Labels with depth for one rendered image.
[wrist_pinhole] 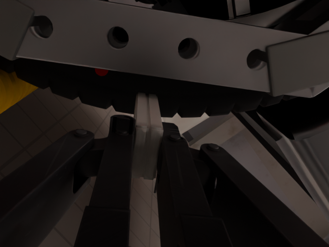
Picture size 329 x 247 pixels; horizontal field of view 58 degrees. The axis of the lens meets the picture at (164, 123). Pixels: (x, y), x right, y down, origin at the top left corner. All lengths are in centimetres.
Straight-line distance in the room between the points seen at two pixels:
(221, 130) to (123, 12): 517
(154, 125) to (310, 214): 682
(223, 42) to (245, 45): 1
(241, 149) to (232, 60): 560
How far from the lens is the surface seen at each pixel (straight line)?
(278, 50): 20
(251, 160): 593
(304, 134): 42
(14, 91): 33
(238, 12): 31
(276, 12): 30
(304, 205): 677
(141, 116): 16
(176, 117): 457
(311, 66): 22
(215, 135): 535
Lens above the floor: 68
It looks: 9 degrees down
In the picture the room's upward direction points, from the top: 54 degrees clockwise
